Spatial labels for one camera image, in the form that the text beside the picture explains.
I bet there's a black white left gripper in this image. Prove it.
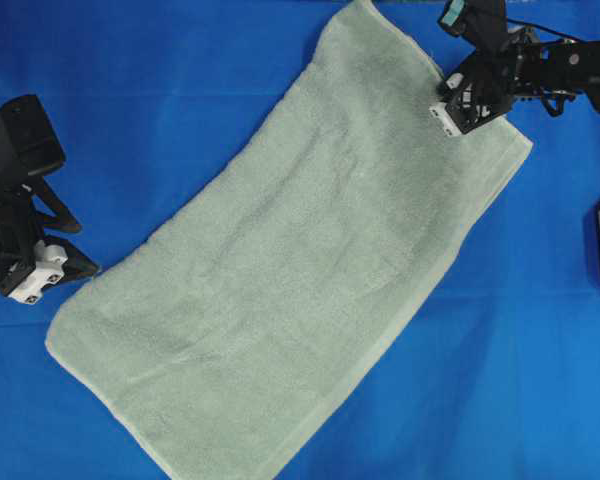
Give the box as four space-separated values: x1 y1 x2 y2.
0 177 100 305

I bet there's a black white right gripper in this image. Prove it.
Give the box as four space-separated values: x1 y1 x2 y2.
429 0 528 137

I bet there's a pale green bath towel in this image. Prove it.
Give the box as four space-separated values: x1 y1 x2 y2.
45 1 532 479

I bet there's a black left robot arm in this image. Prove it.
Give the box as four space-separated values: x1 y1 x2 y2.
0 176 100 305

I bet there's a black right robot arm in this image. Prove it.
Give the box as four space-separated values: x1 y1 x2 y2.
429 1 600 137

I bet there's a blue table cloth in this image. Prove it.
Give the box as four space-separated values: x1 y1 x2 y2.
0 1 600 479

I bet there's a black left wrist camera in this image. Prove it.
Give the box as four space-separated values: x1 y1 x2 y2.
0 94 66 185

